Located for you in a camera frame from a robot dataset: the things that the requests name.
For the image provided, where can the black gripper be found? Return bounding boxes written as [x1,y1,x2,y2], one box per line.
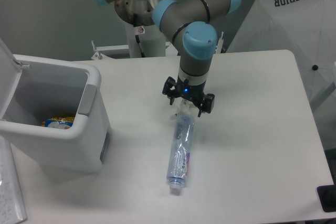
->
[162,77,215,117]

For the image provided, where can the white plastic wrapper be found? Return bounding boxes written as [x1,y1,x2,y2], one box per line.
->
[169,99,197,120]

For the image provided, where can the clear plastic water bottle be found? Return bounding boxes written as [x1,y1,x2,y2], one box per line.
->
[166,114,195,193]

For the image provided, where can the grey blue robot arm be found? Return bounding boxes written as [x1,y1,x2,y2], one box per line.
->
[95,0,242,113]

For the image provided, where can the white plastic trash can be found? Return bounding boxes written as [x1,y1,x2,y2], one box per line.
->
[1,43,111,173]

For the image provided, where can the blue gold snack bag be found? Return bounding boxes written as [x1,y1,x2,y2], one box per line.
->
[41,116,75,130]

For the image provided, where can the white open umbrella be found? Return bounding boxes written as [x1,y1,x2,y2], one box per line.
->
[227,0,335,108]

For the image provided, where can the black device at table edge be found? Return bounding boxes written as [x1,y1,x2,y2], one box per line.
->
[317,185,335,212]

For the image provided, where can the black cable on pedestal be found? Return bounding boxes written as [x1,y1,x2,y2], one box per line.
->
[134,34,146,58]

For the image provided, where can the white metal base bracket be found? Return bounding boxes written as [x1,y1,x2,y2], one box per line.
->
[90,31,225,60]

